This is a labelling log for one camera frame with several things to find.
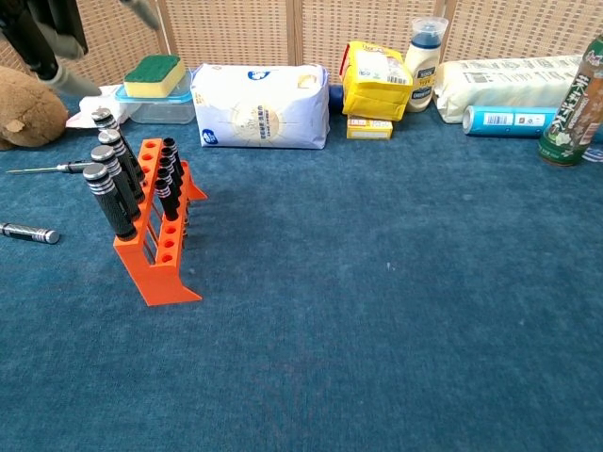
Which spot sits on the small yellow box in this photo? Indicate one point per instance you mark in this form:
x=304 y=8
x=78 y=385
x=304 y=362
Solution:
x=369 y=129

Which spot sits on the mayonnaise bottle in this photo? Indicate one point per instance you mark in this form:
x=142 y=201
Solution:
x=422 y=75

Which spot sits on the white pink wipes pack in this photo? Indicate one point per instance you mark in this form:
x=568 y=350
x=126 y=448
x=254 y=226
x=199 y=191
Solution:
x=80 y=117

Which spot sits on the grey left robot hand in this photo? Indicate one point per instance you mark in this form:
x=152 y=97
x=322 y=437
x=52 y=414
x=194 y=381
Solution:
x=47 y=28

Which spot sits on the yellow snack package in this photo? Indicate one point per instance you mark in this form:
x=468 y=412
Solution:
x=374 y=89

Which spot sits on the blue white can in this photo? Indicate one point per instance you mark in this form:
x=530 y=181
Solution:
x=509 y=121

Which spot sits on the white blue-printed bag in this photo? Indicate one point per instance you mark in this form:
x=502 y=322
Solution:
x=264 y=108

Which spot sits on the brown plush toy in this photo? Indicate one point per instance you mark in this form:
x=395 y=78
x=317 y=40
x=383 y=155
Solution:
x=28 y=110

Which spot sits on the thin black precision screwdriver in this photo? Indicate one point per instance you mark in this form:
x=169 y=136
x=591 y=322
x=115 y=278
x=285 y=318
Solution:
x=70 y=167

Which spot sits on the yellow green sponge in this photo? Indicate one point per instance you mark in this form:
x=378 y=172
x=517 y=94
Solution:
x=153 y=75

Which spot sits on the large black silver-capped screwdriver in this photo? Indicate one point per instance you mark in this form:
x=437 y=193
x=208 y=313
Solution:
x=120 y=150
x=115 y=172
x=110 y=202

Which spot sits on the orange screwdriver rack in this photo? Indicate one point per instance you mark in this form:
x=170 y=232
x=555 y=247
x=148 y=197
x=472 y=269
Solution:
x=162 y=282

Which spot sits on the green tea bottle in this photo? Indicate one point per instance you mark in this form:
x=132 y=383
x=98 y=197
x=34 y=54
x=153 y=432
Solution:
x=572 y=113

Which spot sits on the blue carpet table cover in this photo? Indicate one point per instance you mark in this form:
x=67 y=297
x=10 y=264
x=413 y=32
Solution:
x=353 y=292

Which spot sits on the white paper roll pack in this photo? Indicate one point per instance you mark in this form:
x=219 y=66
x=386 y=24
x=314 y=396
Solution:
x=504 y=80

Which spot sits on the clear container with blue lid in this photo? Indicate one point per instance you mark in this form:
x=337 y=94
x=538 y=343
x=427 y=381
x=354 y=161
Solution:
x=162 y=110

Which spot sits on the wicker folding screen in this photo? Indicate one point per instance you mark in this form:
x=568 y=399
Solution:
x=235 y=33

